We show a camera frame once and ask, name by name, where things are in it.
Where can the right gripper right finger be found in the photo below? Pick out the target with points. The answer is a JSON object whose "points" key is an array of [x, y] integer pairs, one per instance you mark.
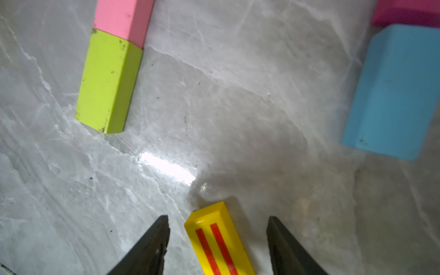
{"points": [[288, 257]]}

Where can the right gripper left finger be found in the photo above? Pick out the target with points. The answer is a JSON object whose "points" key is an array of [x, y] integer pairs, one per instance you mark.
{"points": [[147, 256]]}

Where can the yellow red striped block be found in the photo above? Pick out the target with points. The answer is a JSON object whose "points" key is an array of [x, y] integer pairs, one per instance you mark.
{"points": [[216, 242]]}

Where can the blue block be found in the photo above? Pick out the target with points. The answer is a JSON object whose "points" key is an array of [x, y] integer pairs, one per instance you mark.
{"points": [[397, 93]]}

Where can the green block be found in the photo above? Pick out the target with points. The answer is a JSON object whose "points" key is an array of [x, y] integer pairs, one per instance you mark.
{"points": [[108, 80]]}

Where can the pink block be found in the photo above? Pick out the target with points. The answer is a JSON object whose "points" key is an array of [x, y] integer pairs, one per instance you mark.
{"points": [[127, 19]]}

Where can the magenta block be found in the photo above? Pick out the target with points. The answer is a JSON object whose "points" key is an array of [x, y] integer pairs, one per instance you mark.
{"points": [[407, 12]]}

